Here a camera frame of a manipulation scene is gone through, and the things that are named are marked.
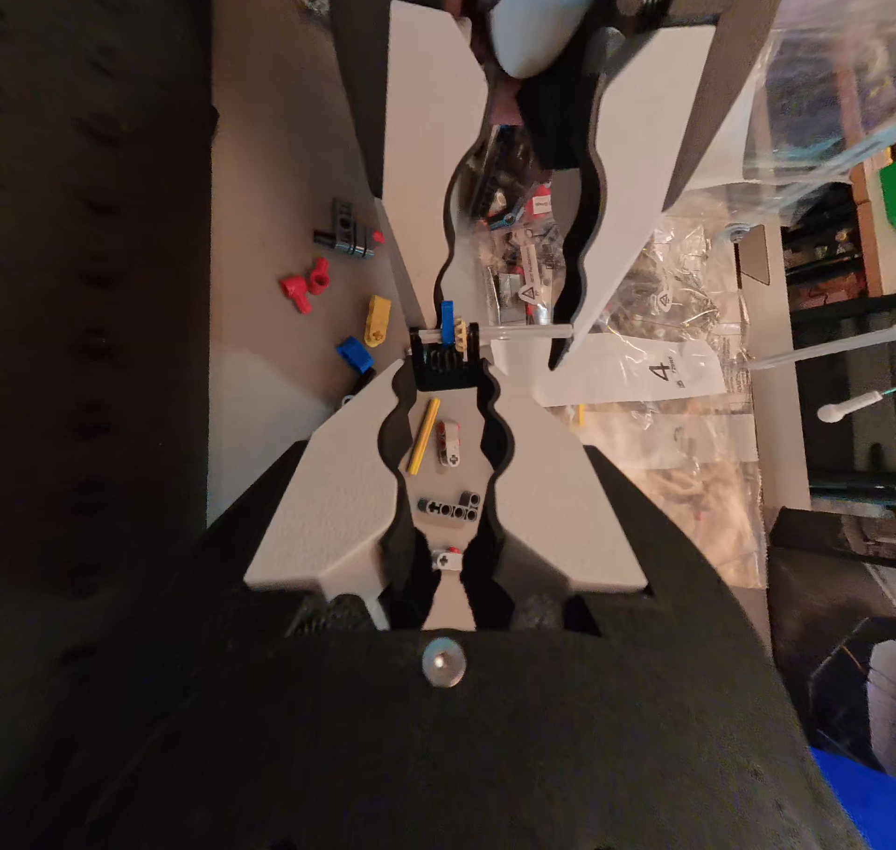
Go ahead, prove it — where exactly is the light grey lego axle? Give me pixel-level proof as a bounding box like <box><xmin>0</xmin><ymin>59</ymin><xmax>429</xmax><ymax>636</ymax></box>
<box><xmin>420</xmin><ymin>325</ymin><xmax>574</xmax><ymax>340</ymax></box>

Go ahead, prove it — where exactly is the black lego gear frame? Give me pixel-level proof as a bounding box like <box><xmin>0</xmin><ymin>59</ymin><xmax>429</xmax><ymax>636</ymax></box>
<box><xmin>408</xmin><ymin>299</ymin><xmax>485</xmax><ymax>392</ymax></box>

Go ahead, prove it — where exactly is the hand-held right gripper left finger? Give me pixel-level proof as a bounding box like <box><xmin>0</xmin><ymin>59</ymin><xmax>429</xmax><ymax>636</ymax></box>
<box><xmin>244</xmin><ymin>359</ymin><xmax>415</xmax><ymax>602</ymax></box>

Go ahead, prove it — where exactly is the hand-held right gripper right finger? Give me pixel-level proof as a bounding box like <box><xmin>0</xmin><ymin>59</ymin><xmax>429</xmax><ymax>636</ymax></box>
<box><xmin>479</xmin><ymin>363</ymin><xmax>648</xmax><ymax>596</ymax></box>

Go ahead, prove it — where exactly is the wooden book stand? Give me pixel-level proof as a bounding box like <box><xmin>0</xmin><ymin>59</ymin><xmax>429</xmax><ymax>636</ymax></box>
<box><xmin>728</xmin><ymin>143</ymin><xmax>896</xmax><ymax>536</ymax></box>

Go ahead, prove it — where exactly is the clear lego parts bag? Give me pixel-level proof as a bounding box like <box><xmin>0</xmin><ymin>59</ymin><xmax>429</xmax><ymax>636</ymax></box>
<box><xmin>553</xmin><ymin>402</ymin><xmax>767</xmax><ymax>588</ymax></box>
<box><xmin>458</xmin><ymin>122</ymin><xmax>764</xmax><ymax>410</ymax></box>
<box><xmin>686</xmin><ymin>0</ymin><xmax>896</xmax><ymax>193</ymax></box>

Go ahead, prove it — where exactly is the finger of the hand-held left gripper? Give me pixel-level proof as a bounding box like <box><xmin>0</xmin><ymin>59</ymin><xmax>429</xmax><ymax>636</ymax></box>
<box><xmin>549</xmin><ymin>24</ymin><xmax>718</xmax><ymax>371</ymax></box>
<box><xmin>381</xmin><ymin>0</ymin><xmax>491</xmax><ymax>336</ymax></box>

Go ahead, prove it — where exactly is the yellow lego pin connector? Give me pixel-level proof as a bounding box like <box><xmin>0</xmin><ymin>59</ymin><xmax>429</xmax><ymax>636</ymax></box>
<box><xmin>364</xmin><ymin>295</ymin><xmax>393</xmax><ymax>348</ymax></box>

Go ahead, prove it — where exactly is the grey lego connector assembly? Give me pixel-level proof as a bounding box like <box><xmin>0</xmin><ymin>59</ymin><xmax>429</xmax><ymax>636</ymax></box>
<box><xmin>313</xmin><ymin>198</ymin><xmax>386</xmax><ymax>262</ymax></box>

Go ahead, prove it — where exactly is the black lego set box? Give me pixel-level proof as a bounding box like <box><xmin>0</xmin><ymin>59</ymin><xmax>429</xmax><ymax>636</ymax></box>
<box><xmin>770</xmin><ymin>507</ymin><xmax>896</xmax><ymax>774</ymax></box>

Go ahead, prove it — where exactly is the yellow lego axle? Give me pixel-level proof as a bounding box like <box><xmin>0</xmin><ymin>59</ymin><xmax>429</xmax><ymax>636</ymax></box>
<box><xmin>406</xmin><ymin>397</ymin><xmax>442</xmax><ymax>476</ymax></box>

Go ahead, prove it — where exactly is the wire page holder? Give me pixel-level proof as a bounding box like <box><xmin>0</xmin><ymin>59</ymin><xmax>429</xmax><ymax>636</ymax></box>
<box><xmin>818</xmin><ymin>388</ymin><xmax>896</xmax><ymax>424</ymax></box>

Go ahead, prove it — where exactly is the person's left hand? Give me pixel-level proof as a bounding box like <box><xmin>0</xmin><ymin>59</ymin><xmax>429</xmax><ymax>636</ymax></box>
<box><xmin>486</xmin><ymin>70</ymin><xmax>525</xmax><ymax>129</ymax></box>

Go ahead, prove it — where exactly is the black dimpled mat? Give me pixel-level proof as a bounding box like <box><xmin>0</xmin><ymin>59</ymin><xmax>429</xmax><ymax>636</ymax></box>
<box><xmin>0</xmin><ymin>0</ymin><xmax>218</xmax><ymax>795</ymax></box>

